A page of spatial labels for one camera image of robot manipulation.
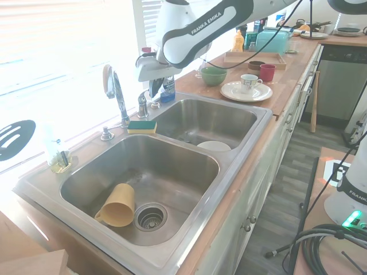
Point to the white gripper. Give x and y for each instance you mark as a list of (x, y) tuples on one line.
[(150, 68)]

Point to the chrome sink faucet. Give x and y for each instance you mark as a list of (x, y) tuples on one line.
[(117, 91)]

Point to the blue dish soap bottle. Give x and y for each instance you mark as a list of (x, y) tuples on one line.
[(168, 91)]

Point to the yellow green sponge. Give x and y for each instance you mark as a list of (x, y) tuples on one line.
[(142, 127)]

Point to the clear stemmed glass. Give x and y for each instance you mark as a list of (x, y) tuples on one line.
[(199, 73)]

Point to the green bowl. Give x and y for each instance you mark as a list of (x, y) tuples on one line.
[(213, 77)]

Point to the white saucer plate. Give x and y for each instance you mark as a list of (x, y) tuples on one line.
[(232, 93)]

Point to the white bowl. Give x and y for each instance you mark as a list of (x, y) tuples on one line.
[(213, 146)]

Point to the wooden tray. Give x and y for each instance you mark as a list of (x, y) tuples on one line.
[(238, 58)]

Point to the stainless steel double sink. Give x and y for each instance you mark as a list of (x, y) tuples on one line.
[(160, 177)]

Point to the white window blinds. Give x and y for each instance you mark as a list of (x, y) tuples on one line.
[(71, 43)]

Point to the yellow mustard bottle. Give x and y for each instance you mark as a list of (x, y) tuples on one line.
[(237, 41)]

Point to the white patterned teacup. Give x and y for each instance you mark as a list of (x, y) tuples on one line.
[(249, 83)]

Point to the brown mug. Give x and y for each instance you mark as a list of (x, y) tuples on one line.
[(254, 67)]

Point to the green box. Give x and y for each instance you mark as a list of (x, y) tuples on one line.
[(252, 38)]

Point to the red mug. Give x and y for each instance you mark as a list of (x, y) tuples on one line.
[(267, 73)]

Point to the clear bottle yellow liquid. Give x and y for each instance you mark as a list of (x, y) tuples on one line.
[(58, 154)]

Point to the yellow plastic cup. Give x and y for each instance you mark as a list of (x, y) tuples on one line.
[(117, 207)]

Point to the teal toaster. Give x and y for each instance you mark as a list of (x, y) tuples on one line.
[(272, 40)]

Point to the metal sink drain strainer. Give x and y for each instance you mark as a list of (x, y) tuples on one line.
[(150, 216)]

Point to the white kitchen cabinets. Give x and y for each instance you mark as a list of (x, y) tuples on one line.
[(258, 183)]

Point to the black slotted spatula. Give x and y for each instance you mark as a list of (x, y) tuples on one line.
[(14, 139)]

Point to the round metal cabinet knob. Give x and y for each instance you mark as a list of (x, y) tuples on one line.
[(246, 227), (253, 219)]

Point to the white dinner plate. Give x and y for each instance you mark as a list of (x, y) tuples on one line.
[(318, 35)]

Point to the dark frying pan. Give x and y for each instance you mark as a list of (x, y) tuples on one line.
[(315, 25)]

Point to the stainless steel dishwasher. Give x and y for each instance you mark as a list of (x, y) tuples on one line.
[(338, 74)]

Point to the black stand leg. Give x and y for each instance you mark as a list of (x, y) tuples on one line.
[(310, 186)]

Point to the white mug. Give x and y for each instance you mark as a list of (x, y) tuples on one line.
[(329, 27)]

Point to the black white marker tag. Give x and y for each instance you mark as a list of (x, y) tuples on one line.
[(335, 172)]

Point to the stack of plates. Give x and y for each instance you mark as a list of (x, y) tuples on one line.
[(348, 30)]

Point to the light wooden board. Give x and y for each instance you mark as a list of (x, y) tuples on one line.
[(31, 262)]

